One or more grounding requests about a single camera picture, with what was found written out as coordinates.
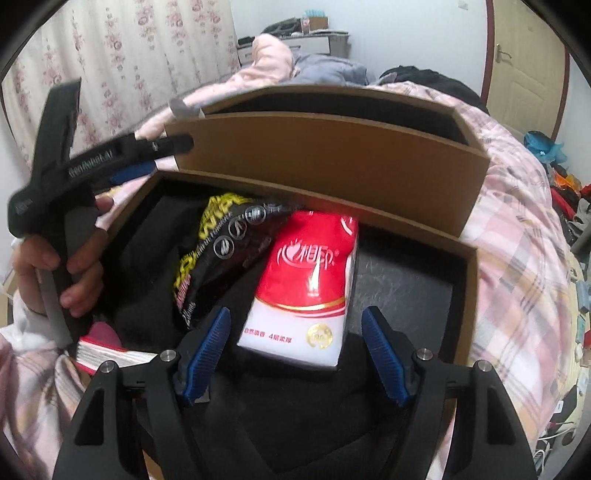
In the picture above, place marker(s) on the black cloth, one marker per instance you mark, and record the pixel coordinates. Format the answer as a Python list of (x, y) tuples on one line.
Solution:
[(286, 424)]

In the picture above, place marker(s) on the brown cardboard box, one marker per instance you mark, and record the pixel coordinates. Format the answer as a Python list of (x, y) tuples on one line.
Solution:
[(332, 170)]

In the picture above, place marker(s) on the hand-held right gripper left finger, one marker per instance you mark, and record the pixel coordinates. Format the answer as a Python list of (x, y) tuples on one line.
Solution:
[(207, 355)]

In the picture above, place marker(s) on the red white tissue pack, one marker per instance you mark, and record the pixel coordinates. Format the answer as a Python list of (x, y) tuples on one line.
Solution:
[(111, 357), (300, 295)]

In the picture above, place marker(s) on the grey garment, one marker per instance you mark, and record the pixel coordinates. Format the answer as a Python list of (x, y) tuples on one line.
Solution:
[(328, 71)]

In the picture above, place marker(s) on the floral curtain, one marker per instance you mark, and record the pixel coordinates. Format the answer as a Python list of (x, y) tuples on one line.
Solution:
[(124, 64)]

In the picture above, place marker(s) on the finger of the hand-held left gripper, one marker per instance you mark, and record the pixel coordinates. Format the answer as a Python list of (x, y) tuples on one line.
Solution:
[(134, 171), (138, 146)]

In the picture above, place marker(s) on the small cardboard box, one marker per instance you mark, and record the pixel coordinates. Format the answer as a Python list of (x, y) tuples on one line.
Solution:
[(318, 23)]

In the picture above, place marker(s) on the brown box with black bottom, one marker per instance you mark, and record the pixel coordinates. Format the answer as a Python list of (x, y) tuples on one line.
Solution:
[(415, 286)]

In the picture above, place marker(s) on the blue plastic bag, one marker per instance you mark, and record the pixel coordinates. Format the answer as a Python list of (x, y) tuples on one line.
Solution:
[(542, 146)]

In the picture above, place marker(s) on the black garment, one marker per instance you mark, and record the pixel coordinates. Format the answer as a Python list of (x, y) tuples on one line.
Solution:
[(438, 85)]

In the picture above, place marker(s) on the white dresser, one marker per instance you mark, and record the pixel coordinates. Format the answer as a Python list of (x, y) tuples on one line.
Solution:
[(314, 44)]

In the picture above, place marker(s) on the grey sock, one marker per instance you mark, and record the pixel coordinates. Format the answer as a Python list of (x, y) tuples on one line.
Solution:
[(184, 108)]

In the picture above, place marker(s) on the pink plaid blanket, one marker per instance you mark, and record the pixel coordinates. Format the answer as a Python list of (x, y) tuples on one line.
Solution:
[(517, 258)]

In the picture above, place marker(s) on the black yellow snack packet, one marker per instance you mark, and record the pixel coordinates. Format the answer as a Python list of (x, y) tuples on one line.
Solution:
[(217, 249)]

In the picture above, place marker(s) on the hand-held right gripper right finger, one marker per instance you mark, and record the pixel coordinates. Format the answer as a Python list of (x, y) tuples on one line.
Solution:
[(385, 355)]

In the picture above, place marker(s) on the red orange clutter pile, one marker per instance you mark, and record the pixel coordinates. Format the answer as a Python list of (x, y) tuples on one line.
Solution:
[(570, 189)]

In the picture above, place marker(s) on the person's left hand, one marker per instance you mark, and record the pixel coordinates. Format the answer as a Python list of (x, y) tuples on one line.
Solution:
[(85, 277)]

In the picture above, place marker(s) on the beige door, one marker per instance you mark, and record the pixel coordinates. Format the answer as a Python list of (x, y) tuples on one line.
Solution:
[(521, 64)]

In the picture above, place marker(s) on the pink garment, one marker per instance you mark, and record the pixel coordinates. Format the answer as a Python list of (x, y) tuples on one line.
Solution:
[(272, 57)]

